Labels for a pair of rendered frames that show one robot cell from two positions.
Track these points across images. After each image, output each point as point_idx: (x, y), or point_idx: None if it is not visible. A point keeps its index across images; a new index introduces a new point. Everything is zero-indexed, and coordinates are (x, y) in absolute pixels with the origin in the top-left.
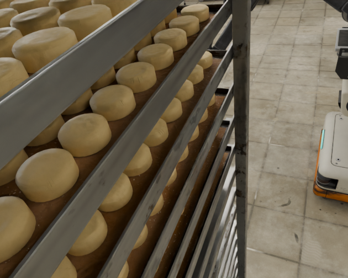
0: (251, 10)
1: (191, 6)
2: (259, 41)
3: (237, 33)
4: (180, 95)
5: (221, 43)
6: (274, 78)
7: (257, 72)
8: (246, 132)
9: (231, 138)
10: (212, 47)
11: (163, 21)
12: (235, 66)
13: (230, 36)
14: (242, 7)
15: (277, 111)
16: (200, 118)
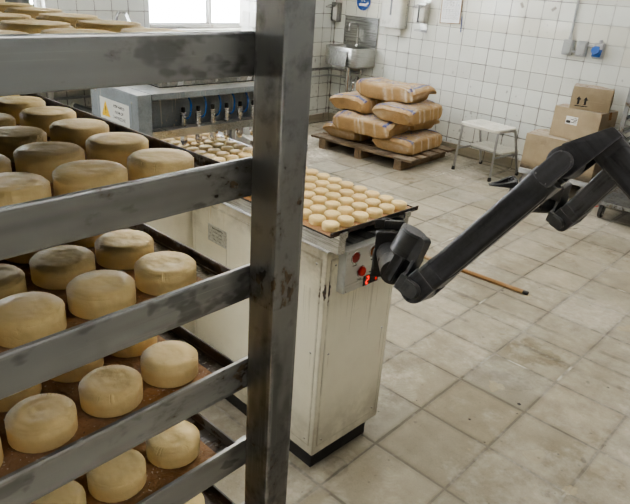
0: (514, 225)
1: (166, 150)
2: (609, 303)
3: (258, 243)
4: (2, 329)
5: (432, 270)
6: (610, 393)
7: (575, 365)
8: (264, 491)
9: (447, 489)
10: (413, 271)
11: (66, 158)
12: (252, 318)
13: (455, 262)
14: (269, 190)
15: (583, 473)
16: None
